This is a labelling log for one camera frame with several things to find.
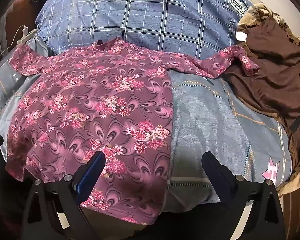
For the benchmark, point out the pink floral shirt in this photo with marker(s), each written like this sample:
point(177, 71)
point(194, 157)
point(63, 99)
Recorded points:
point(90, 105)

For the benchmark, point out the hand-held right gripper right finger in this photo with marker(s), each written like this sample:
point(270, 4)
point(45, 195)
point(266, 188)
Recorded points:
point(213, 172)

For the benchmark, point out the white charger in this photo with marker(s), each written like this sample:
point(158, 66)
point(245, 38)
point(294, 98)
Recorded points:
point(25, 31)

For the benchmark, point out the grey-blue bed sheet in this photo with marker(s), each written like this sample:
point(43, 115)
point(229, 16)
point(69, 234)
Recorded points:
point(210, 120)

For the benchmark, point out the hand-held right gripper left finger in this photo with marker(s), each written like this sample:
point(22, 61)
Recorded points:
point(90, 172)

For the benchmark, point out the brown garment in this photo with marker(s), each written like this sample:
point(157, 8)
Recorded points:
point(270, 67)

